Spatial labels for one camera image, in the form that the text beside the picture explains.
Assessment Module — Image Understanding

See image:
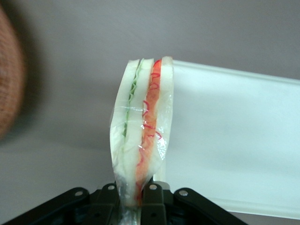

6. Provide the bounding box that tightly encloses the triangle sandwich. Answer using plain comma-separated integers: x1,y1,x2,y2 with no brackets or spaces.
109,55,174,225

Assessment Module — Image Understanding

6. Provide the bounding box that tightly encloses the round brown wicker basket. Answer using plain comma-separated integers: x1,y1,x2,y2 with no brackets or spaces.
0,4,27,142

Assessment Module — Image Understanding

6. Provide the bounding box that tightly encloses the cream rectangular tray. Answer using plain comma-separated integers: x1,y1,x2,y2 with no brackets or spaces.
153,60,300,220

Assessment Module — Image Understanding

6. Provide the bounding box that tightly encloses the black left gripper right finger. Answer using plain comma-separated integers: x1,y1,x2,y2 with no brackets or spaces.
140,183,249,225

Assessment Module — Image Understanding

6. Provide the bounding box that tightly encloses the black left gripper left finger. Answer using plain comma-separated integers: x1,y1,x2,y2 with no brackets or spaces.
0,183,123,225

